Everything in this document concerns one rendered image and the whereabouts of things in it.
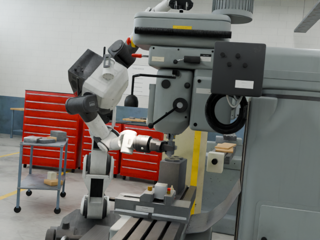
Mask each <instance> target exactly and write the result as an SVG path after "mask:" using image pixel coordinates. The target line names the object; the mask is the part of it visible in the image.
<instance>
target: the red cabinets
mask: <svg viewBox="0 0 320 240"><path fill-rule="evenodd" d="M73 97H75V96H74V95H73V94H72V93H61V92H49V91H38V90H25V103H24V118H23V133H22V142H23V140H24V137H28V136H36V137H50V131H51V130H60V131H64V132H66V133H67V136H66V138H68V139H69V140H68V150H67V163H66V168H67V169H72V170H71V172H72V173H74V171H75V169H76V168H78V169H81V170H83V160H84V157H85V155H89V153H90V152H91V148H92V139H91V136H90V133H89V128H88V126H87V125H86V123H85V122H84V121H83V119H82V118H81V116H80V115H79V114H75V115H70V114H68V113H67V111H66V108H65V103H66V100H67V99H69V98H73ZM114 129H115V130H116V131H117V132H118V133H119V134H120V133H121V132H123V131H125V130H131V131H135V132H136V133H137V136H138V135H144V136H151V137H152V138H153V139H155V140H163V139H164V134H163V133H162V132H158V131H156V130H155V129H154V128H153V129H149V128H148V125H146V124H143V123H130V122H125V121H115V126H114ZM137 136H136V137H137ZM30 147H31V146H26V145H23V155H22V164H23V167H24V168H26V167H27V164H30ZM107 153H108V154H110V156H113V159H114V170H113V174H114V178H116V177H117V174H119V173H120V175H122V176H123V177H122V179H123V180H125V179H126V176H128V177H135V178H141V179H147V180H154V184H156V183H157V181H158V180H159V169H160V161H161V160H162V153H158V152H156V151H151V152H150V153H145V154H144V152H139V151H136V150H133V154H132V155H130V154H124V153H122V152H121V150H109V151H108V152H107ZM59 163H60V148H58V147H42V146H33V158H32V164H33V165H39V166H48V167H58V168H59Z"/></svg>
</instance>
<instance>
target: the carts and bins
mask: <svg viewBox="0 0 320 240"><path fill-rule="evenodd" d="M66 136H67V133H66V132H64V131H60V130H51V131H50V137H36V136H28V137H24V140H23V142H21V143H20V157H19V172H18V186H17V202H16V207H15V208H14V211H15V212H16V213H19V212H20V211H21V207H20V190H21V189H28V191H26V195H27V196H30V195H31V194H32V191H31V190H57V204H56V208H55V209H54V213H55V214H59V213H60V211H61V209H60V208H59V202H60V196H61V197H65V196H66V192H65V178H66V163H67V150H68V140H69V139H68V138H66ZM23 145H26V146H31V147H30V168H29V174H28V175H27V177H26V178H25V179H24V180H23V181H22V182H21V170H22V155H23ZM33 146H42V147H58V148H60V163H59V174H58V175H57V173H56V172H53V171H49V172H48V174H32V158H33ZM64 146H65V157H64V171H63V175H62V174H61V169H62V155H63V147H64ZM61 187H62V192H61V193H60V190H61Z"/></svg>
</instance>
